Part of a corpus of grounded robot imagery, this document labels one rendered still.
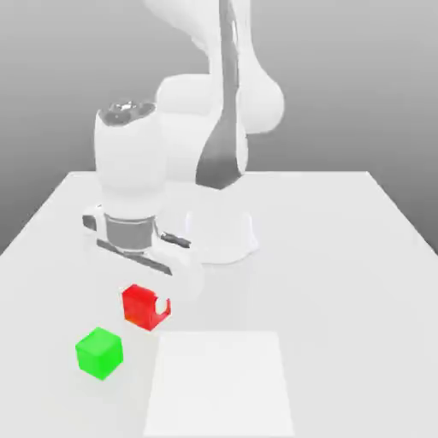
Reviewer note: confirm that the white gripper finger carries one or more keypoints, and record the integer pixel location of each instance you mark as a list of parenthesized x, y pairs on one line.
[(162, 304)]

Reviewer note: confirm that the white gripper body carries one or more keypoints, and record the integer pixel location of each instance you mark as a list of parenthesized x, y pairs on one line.
[(178, 273)]

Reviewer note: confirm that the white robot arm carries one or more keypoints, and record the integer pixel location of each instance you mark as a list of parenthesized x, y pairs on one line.
[(130, 164)]

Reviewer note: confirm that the small green cube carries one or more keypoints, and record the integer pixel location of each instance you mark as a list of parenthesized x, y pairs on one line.
[(99, 354)]

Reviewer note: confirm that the small red cube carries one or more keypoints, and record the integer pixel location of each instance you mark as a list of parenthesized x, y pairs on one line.
[(138, 306)]

